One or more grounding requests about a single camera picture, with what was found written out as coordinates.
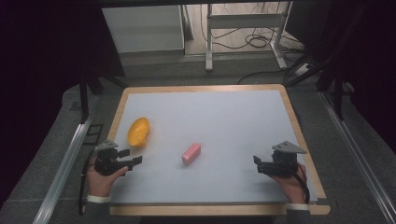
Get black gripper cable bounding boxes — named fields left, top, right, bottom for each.
left=78, top=148, right=97, bottom=217
left=292, top=162, right=311, bottom=205

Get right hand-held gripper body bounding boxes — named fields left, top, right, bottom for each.
left=270, top=140, right=308, bottom=178

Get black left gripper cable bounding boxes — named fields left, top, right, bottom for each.
left=78, top=148, right=97, bottom=217

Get black curtain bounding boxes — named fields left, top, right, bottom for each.
left=0, top=0, right=126, bottom=208
left=286, top=0, right=396, bottom=155

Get white table mat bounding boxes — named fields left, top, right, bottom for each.
left=110, top=90, right=318, bottom=205

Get pink soap bar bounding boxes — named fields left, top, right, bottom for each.
left=181, top=142, right=202, bottom=167

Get white cabinet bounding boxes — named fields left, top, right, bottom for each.
left=101, top=5, right=186, bottom=54

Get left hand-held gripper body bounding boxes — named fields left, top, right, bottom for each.
left=93, top=139, right=127, bottom=176

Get white power strip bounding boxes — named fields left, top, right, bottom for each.
left=293, top=63, right=313, bottom=77

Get yellow-orange mango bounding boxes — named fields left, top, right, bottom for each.
left=126, top=117, right=151, bottom=148

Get black metal stand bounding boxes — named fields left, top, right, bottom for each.
left=316, top=59, right=357, bottom=121
left=78, top=73, right=106, bottom=125

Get person's left hand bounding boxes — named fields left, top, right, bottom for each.
left=86, top=157, right=129, bottom=198

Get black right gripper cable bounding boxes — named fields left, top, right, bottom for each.
left=292, top=162, right=311, bottom=205

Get person's right hand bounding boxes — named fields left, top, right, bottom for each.
left=270, top=164, right=308, bottom=205

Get white metal desk frame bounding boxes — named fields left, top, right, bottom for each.
left=205, top=1, right=294, bottom=73

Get aluminium rail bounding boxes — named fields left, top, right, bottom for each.
left=32, top=114, right=95, bottom=224
left=319, top=91, right=396, bottom=224

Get black floor cables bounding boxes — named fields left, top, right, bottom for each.
left=200, top=2, right=305, bottom=54

